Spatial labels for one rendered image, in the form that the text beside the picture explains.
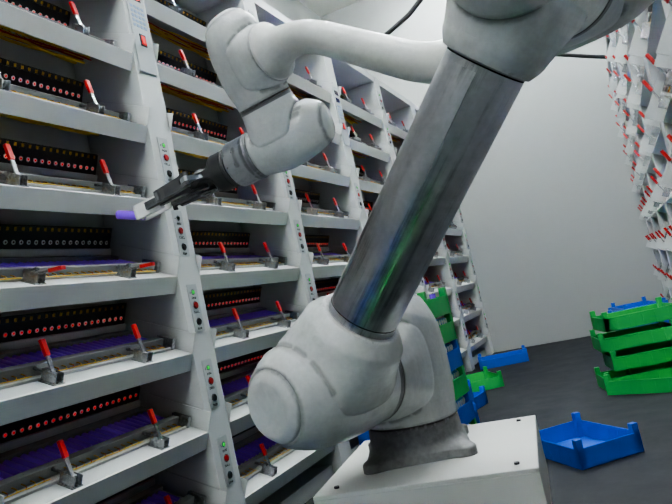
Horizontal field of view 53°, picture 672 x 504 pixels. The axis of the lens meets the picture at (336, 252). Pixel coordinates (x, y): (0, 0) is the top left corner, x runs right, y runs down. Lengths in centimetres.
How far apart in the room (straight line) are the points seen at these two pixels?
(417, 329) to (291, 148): 38
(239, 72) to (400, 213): 47
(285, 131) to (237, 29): 19
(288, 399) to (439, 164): 36
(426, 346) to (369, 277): 26
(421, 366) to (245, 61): 58
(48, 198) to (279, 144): 53
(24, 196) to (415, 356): 83
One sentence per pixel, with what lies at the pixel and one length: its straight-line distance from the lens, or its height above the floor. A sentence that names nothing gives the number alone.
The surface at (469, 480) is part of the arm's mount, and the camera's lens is 100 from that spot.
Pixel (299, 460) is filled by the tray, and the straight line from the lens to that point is 213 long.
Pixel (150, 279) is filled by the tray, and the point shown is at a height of 73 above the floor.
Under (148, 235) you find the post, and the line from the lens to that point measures 179.
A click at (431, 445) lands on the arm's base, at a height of 32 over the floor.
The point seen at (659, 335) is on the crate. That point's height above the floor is 19.
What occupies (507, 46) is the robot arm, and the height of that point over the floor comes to 80.
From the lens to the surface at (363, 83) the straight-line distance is 383.
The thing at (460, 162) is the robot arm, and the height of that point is 70.
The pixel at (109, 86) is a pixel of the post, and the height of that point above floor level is 126.
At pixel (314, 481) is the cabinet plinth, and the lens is 229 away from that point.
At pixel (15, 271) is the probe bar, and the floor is 77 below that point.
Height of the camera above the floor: 57
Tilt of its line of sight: 5 degrees up
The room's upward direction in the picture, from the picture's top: 12 degrees counter-clockwise
